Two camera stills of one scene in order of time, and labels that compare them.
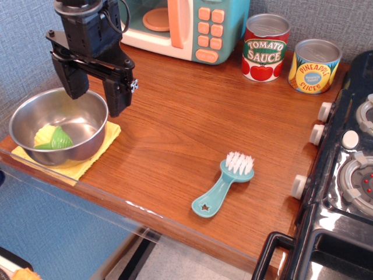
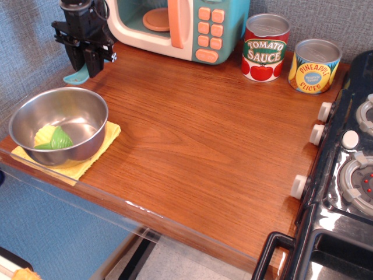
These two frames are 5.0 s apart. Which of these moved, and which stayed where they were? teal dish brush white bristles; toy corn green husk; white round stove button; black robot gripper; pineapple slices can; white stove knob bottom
Moved: black robot gripper; teal dish brush white bristles
Stayed: pineapple slices can; white stove knob bottom; toy corn green husk; white round stove button
